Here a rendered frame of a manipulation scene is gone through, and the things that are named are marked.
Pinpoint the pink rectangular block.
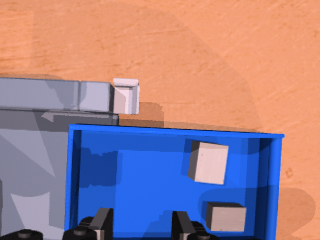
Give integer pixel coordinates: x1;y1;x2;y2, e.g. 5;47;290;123
205;202;246;232

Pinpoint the grey metal block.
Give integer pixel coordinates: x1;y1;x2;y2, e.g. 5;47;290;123
188;140;228;184

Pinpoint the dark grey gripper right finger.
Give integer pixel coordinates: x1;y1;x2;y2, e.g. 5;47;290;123
171;211;220;240

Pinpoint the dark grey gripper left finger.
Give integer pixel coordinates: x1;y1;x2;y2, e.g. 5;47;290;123
0;208;114;240

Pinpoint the blue bin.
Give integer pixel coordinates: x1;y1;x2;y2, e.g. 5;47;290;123
64;123;285;240

